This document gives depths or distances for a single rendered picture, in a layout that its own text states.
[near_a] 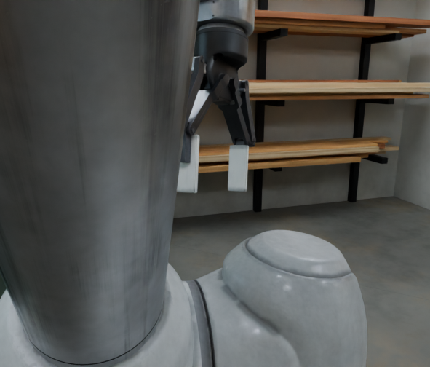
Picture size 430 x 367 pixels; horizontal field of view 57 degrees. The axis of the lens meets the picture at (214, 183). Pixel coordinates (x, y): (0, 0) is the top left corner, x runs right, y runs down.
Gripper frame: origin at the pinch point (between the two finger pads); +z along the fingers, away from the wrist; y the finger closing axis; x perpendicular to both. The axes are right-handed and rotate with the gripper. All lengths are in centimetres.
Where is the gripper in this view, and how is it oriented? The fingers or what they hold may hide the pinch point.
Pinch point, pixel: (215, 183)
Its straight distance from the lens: 53.9
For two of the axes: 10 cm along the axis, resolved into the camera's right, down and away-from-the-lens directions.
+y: -5.1, -0.1, -8.6
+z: -0.4, 10.0, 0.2
